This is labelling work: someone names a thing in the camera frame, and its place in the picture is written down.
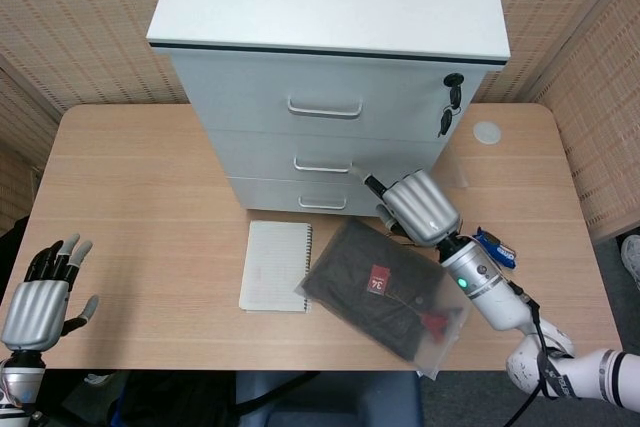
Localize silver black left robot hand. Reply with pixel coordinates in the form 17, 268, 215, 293
0, 233, 100, 352

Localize medium silver drawer handle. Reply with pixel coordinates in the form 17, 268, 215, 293
293, 156, 355, 175

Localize white round desk cap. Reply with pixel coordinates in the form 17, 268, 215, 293
472, 120, 502, 145

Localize bagged dark garment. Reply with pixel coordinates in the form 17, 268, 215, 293
293, 216, 472, 381

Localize white spiral notebook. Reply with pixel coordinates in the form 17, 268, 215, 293
238, 220, 315, 315

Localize white middle-sized drawer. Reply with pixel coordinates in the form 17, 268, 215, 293
207, 129, 446, 184

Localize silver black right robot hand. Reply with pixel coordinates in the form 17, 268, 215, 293
352, 162, 462, 248

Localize woven beige screen panel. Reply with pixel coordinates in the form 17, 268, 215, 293
0, 0, 194, 128
472, 0, 640, 243

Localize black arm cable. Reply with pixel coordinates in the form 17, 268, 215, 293
504, 281, 566, 427

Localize white lowest cabinet drawer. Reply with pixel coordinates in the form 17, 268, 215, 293
227, 176, 401, 218

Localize blue chair seat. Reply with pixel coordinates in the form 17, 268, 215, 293
234, 371, 424, 427

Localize white three-drawer cabinet body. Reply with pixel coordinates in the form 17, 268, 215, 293
146, 0, 512, 218

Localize white drawer with lock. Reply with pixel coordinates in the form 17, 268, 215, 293
169, 49, 489, 143

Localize long silver drawer handle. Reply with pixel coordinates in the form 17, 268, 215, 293
286, 95, 364, 121

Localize short silver drawer handle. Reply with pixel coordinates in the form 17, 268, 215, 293
298, 195, 348, 211

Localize black keys in lock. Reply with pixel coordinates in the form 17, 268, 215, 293
437, 72, 466, 139

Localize blue snack packet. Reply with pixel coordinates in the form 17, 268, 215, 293
472, 226, 517, 270

